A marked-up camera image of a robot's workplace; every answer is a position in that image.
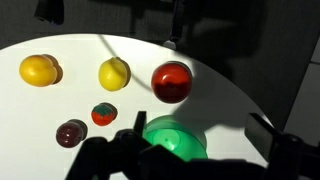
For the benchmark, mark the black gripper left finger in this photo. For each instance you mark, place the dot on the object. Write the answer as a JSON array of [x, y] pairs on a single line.
[[140, 122]]

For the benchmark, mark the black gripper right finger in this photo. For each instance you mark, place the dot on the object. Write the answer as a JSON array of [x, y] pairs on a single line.
[[261, 135]]

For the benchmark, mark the red toy apple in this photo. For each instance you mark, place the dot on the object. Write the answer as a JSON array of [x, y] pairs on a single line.
[[171, 82]]

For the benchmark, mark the red toy strawberry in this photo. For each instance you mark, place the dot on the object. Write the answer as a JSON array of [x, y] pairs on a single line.
[[103, 114]]

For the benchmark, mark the green plastic bowl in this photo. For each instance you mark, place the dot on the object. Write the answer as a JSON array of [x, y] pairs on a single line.
[[172, 135]]

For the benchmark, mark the yellow toy lemon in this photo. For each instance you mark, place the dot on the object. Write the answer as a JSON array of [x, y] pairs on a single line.
[[113, 74]]

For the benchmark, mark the dark purple toy plum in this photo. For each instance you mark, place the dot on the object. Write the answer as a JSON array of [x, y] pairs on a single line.
[[71, 133]]

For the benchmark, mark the orange-yellow toy fruit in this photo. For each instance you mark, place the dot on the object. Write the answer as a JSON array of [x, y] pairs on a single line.
[[40, 70]]

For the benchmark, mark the round white table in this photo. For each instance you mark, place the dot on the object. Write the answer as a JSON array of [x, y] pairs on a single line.
[[216, 109]]

